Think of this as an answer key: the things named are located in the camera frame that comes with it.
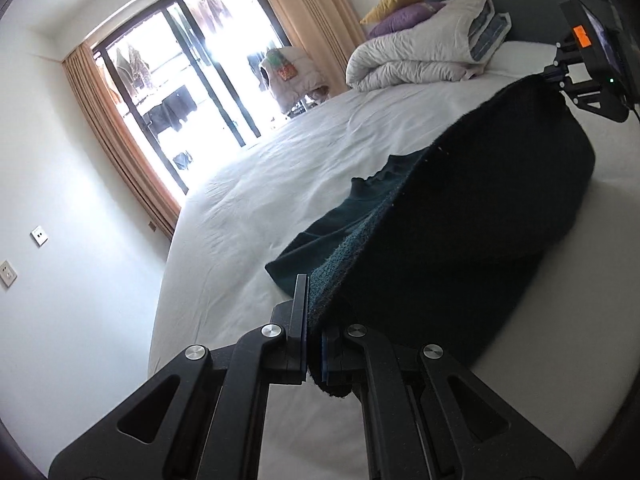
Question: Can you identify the yellow pillow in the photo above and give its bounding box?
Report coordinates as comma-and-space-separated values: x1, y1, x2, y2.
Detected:
360, 0, 438, 26

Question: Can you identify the dark hanging laundry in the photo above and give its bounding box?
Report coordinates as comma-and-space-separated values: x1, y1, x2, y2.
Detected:
142, 85, 198, 133

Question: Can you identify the beige curtain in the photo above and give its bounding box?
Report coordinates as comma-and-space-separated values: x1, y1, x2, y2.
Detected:
62, 42, 183, 241
247, 0, 366, 63

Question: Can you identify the bed with white sheet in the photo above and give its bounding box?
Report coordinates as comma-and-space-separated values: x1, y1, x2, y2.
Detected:
147, 0, 640, 480

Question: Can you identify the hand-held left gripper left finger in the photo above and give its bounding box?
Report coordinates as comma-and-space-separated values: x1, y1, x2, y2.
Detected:
48, 274, 310, 480

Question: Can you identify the white puffer jacket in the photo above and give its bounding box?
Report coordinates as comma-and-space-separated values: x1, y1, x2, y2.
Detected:
257, 46, 328, 113

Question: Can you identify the purple pillow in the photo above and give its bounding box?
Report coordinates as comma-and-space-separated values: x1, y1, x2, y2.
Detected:
366, 1, 447, 40

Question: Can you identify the folded grey duvet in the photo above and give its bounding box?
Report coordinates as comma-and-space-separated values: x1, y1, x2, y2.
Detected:
346, 0, 512, 93

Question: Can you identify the dark green sweater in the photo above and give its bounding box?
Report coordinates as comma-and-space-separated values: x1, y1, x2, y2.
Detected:
265, 75, 597, 401

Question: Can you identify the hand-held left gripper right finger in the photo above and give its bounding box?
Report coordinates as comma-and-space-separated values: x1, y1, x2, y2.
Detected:
322, 324, 581, 480

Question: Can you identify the black framed sliding glass door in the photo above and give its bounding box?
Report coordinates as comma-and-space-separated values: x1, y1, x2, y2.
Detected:
92, 0, 296, 196

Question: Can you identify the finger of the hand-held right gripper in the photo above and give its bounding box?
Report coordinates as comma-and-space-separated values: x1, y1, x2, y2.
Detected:
542, 42, 596, 86
560, 79, 629, 124

